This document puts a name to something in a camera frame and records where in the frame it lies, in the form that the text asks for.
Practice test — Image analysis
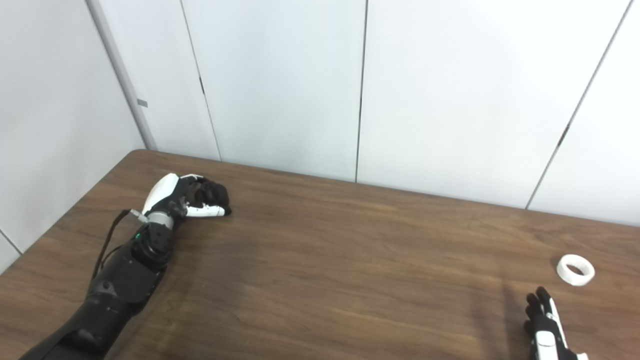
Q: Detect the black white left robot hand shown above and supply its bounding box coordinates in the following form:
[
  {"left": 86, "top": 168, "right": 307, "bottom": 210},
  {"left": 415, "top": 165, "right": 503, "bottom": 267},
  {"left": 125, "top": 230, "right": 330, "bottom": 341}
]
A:
[{"left": 141, "top": 172, "right": 233, "bottom": 224}]

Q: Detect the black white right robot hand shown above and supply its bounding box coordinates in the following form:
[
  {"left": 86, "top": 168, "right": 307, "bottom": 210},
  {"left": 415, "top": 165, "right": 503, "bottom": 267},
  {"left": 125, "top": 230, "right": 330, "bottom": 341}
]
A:
[{"left": 523, "top": 286, "right": 591, "bottom": 360}]

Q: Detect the round black plastic part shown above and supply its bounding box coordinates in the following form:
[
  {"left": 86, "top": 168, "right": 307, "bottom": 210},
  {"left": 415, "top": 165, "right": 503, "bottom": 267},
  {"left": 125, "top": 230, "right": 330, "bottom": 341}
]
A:
[{"left": 192, "top": 181, "right": 231, "bottom": 211}]

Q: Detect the white plastic ring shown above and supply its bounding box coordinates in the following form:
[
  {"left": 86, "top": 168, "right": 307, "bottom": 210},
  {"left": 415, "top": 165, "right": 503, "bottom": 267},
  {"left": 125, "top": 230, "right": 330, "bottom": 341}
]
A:
[{"left": 556, "top": 253, "right": 596, "bottom": 288}]

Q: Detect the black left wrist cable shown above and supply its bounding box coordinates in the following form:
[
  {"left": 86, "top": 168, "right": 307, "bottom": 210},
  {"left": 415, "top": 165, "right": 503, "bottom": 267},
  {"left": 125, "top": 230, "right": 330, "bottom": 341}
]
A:
[{"left": 91, "top": 208, "right": 149, "bottom": 282}]

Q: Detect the grey wall corner post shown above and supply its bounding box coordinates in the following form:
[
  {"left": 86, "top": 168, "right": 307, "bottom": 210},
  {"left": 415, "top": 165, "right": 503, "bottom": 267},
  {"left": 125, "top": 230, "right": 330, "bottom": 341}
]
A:
[{"left": 84, "top": 0, "right": 159, "bottom": 151}]

